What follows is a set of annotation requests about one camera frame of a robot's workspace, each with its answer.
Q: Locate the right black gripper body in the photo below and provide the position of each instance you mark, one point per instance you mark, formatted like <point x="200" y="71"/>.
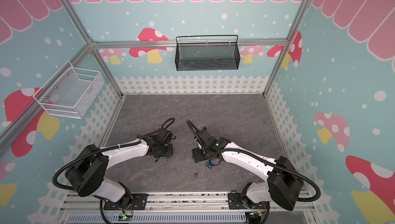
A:
<point x="199" y="155"/>

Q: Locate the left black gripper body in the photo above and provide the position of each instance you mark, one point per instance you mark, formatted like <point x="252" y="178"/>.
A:
<point x="165" y="151"/>

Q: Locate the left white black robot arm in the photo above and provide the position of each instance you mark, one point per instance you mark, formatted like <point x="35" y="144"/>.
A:
<point x="87" y="173"/>

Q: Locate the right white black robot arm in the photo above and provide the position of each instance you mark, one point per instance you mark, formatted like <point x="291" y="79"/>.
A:
<point x="278" y="186"/>

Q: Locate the blue padlock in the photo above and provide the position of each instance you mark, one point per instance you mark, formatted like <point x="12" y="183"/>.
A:
<point x="210" y="164"/>

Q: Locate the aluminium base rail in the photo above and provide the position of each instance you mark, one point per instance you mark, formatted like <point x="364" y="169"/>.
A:
<point x="218" y="201"/>

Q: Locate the black mesh wall basket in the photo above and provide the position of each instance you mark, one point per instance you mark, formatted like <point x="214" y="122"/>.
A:
<point x="207" y="52"/>

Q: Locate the white mesh wall basket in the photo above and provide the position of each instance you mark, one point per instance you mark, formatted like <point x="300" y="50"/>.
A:
<point x="70" y="93"/>

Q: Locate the white vented cable duct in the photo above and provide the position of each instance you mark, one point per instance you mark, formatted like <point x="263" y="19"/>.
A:
<point x="178" y="218"/>

